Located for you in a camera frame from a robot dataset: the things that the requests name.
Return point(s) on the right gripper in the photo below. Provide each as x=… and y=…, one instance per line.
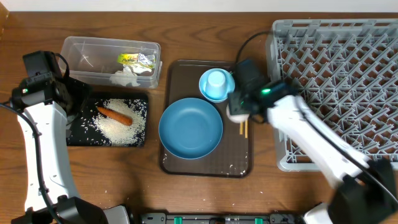
x=235, y=106

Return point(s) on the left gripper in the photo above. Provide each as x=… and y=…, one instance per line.
x=81, y=90

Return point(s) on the white paper cup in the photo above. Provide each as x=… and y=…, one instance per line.
x=240, y=118

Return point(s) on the wooden chopstick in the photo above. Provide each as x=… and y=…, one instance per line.
x=246, y=129
x=241, y=129

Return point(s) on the small light blue bowl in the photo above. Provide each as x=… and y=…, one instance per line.
x=230, y=84

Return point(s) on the light blue plastic cup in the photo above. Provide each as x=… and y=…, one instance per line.
x=216, y=85

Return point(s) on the orange carrot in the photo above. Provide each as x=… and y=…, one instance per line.
x=119, y=117

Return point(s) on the white paper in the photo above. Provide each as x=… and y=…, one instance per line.
x=137, y=70
x=124, y=78

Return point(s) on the large blue plate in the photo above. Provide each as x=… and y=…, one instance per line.
x=190, y=128

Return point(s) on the pile of white rice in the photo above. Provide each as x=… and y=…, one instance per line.
x=118, y=132

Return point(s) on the green and silver wrapper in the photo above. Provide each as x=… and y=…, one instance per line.
x=135, y=59

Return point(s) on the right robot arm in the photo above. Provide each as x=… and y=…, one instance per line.
x=365, y=190

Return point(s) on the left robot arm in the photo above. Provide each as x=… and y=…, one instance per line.
x=43, y=105

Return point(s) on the grey dishwasher rack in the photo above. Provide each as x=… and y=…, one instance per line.
x=346, y=70

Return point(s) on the black tray bin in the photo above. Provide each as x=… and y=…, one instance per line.
x=81, y=137

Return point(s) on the dark brown serving tray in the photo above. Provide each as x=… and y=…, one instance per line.
x=233, y=156

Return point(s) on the clear plastic bin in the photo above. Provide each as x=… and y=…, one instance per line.
x=93, y=60

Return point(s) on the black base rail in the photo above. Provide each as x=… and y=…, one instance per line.
x=199, y=218

